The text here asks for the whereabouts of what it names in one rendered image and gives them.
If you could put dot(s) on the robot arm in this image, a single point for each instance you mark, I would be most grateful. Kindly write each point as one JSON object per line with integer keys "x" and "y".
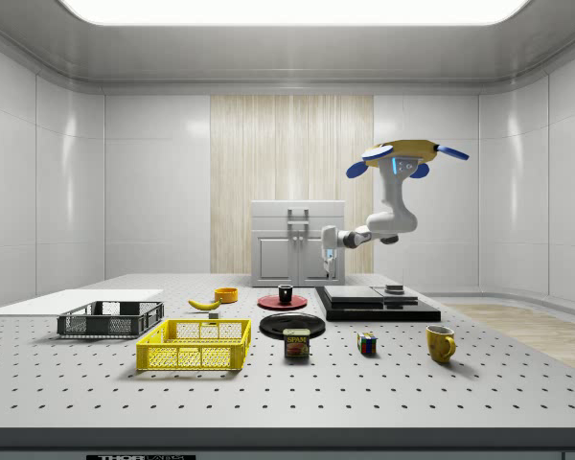
{"x": 393, "y": 196}

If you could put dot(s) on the black plate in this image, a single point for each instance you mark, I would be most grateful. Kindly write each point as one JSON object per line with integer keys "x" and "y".
{"x": 278, "y": 323}

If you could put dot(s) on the yellow mug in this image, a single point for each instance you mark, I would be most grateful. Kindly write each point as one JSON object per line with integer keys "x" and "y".
{"x": 438, "y": 344}

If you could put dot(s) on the white board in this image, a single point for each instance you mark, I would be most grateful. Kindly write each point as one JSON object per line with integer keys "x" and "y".
{"x": 38, "y": 302}

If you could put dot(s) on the black mug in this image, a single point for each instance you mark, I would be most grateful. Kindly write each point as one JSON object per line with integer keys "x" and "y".
{"x": 285, "y": 293}

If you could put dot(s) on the black stove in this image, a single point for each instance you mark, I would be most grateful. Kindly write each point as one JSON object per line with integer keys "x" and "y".
{"x": 364, "y": 306}

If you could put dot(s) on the yellow bowl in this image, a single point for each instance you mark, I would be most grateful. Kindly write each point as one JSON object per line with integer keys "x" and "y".
{"x": 226, "y": 296}

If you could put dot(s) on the flat-sided can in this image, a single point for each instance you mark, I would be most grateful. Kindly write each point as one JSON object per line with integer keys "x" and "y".
{"x": 296, "y": 344}

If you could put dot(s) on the white cabinet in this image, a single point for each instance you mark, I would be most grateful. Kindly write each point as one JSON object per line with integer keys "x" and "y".
{"x": 273, "y": 259}

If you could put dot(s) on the puzzle cube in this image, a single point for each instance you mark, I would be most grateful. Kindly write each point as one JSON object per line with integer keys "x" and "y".
{"x": 367, "y": 343}

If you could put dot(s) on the banana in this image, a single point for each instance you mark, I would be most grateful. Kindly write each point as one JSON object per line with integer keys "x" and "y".
{"x": 203, "y": 305}

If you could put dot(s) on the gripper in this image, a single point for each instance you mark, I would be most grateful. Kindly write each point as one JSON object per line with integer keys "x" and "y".
{"x": 329, "y": 266}

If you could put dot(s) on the red plate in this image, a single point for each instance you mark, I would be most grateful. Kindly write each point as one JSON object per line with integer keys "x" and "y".
{"x": 268, "y": 302}

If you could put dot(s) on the yellow basket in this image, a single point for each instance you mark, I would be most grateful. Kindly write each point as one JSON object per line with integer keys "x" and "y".
{"x": 191, "y": 357}

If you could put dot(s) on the dark grey basket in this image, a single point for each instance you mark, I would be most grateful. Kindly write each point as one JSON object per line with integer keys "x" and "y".
{"x": 100, "y": 326}

